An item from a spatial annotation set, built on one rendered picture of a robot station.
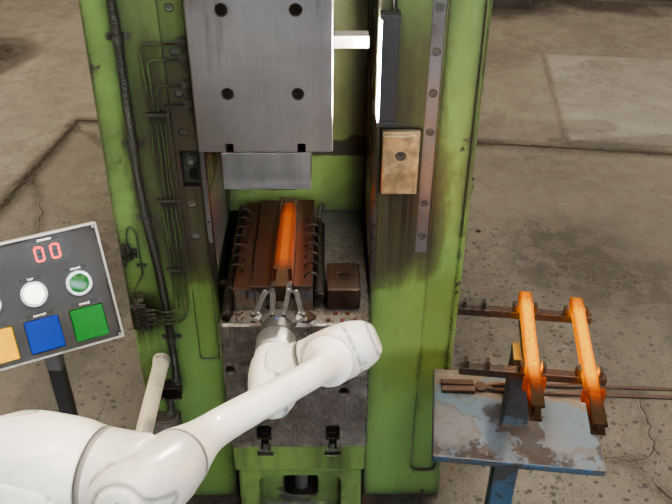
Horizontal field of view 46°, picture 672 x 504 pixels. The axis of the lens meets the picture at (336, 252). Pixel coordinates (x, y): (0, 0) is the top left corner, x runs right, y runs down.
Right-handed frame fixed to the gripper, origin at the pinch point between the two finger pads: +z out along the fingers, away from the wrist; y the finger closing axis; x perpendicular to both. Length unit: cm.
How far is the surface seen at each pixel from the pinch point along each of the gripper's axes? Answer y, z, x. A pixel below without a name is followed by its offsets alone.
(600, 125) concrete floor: 182, 305, -107
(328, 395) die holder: 11.3, -1.3, -36.8
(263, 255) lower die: -6.0, 18.5, -5.0
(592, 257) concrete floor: 138, 158, -106
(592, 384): 67, -32, -2
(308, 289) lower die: 6.2, 4.9, -5.8
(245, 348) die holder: -9.9, -1.4, -20.0
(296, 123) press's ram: 4.3, 5.4, 39.8
